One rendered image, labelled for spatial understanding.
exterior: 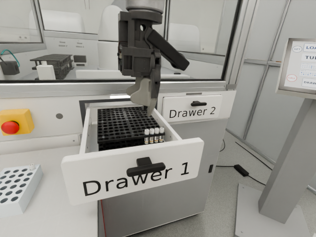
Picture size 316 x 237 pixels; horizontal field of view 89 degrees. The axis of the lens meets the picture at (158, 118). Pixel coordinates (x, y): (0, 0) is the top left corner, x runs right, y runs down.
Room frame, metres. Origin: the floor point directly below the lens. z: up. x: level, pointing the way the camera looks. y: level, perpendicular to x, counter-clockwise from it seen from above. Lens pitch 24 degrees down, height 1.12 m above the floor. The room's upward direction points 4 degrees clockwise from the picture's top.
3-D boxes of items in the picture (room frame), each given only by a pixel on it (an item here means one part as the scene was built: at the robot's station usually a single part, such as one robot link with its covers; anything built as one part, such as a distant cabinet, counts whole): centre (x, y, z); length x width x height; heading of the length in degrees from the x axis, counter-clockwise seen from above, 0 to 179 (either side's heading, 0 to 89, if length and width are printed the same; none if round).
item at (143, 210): (1.04, 0.26, 0.40); 1.03 x 0.95 x 0.80; 110
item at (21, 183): (0.28, 0.34, 0.78); 0.12 x 0.08 x 0.04; 17
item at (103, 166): (0.27, 0.03, 0.87); 0.29 x 0.02 x 0.11; 110
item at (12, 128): (0.41, 0.43, 0.88); 0.04 x 0.03 x 0.04; 110
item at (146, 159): (0.25, 0.02, 0.91); 0.07 x 0.04 x 0.01; 110
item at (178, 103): (0.68, -0.16, 0.87); 0.29 x 0.02 x 0.11; 110
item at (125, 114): (0.46, 0.10, 0.87); 0.22 x 0.18 x 0.06; 20
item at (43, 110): (1.04, 0.27, 0.87); 1.02 x 0.95 x 0.14; 110
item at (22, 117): (0.44, 0.44, 0.88); 0.07 x 0.05 x 0.07; 110
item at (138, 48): (0.37, 0.05, 1.11); 0.09 x 0.08 x 0.12; 111
